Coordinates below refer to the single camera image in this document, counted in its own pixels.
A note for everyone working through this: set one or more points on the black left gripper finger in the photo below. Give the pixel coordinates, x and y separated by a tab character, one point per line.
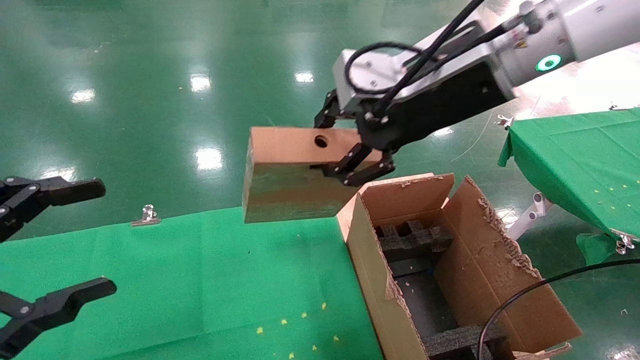
55	307
65	191

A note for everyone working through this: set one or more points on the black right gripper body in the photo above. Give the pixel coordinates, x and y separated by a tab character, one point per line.
430	110

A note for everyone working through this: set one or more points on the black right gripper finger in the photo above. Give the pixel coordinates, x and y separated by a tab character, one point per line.
362	167
330	117

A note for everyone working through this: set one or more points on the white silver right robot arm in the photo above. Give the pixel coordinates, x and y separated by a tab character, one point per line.
590	25

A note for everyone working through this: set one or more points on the open brown cardboard carton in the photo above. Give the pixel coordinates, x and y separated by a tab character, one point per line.
500	280

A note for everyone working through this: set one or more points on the silver binder clip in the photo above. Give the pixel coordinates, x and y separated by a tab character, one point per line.
505	121
622	242
147	217
613	107

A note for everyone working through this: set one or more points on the white table leg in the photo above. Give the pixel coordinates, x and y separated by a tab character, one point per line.
530	215

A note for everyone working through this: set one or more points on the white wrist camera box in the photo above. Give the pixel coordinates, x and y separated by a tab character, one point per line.
370	75

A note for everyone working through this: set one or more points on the grey metal camera bracket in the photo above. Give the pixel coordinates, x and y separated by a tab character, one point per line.
415	52

